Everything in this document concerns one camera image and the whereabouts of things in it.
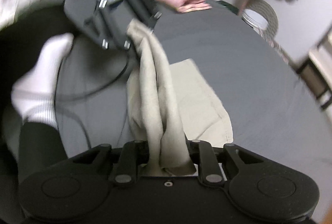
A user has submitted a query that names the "olive beige garment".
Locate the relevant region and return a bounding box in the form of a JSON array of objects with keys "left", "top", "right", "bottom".
[{"left": 127, "top": 19, "right": 233, "bottom": 176}]

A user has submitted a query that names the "white sock foot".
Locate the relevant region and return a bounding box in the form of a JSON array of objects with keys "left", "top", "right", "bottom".
[{"left": 11, "top": 33, "right": 74, "bottom": 129}]

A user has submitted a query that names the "black trouser leg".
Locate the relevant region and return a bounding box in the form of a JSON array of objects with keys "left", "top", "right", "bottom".
[{"left": 18, "top": 122, "right": 67, "bottom": 182}]

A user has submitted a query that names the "white bowl in basket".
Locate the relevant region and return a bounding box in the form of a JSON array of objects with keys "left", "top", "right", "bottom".
[{"left": 242, "top": 9, "right": 269, "bottom": 30}]

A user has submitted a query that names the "woven grey basket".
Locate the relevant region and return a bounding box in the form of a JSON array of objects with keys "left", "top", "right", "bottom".
[{"left": 246, "top": 0, "right": 278, "bottom": 40}]

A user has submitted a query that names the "grey bed sheet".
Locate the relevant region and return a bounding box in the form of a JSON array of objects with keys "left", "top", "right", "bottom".
[{"left": 54, "top": 0, "right": 332, "bottom": 214}]

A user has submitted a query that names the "white and black chair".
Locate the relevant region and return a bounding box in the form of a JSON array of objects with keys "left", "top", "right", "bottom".
[{"left": 296, "top": 26, "right": 331, "bottom": 111}]

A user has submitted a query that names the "black cable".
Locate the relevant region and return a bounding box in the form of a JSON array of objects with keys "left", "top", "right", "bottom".
[{"left": 53, "top": 52, "right": 131, "bottom": 151}]

